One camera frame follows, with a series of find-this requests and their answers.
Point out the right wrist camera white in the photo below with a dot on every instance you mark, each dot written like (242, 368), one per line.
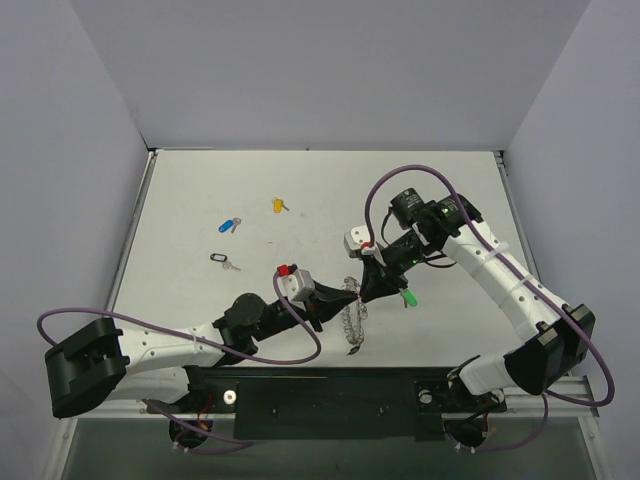
(358, 244)

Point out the yellow tag key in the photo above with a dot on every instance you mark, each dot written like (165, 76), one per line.
(279, 206)

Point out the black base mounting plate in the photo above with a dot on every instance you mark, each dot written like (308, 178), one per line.
(337, 403)

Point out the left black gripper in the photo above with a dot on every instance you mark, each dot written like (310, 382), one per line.
(314, 307)

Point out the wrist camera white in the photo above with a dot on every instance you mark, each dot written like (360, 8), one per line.
(358, 244)
(295, 284)

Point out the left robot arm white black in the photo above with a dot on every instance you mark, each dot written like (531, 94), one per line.
(115, 357)

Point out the blue tag key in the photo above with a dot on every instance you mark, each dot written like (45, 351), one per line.
(230, 225)

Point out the metal disc with keyrings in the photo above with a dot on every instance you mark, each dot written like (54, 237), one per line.
(353, 316)

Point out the green tag key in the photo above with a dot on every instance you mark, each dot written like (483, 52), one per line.
(409, 299)

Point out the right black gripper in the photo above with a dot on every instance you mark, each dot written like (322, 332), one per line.
(382, 268)

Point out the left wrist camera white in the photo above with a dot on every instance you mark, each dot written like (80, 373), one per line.
(295, 284)

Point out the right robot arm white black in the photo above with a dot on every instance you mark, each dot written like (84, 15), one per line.
(554, 336)

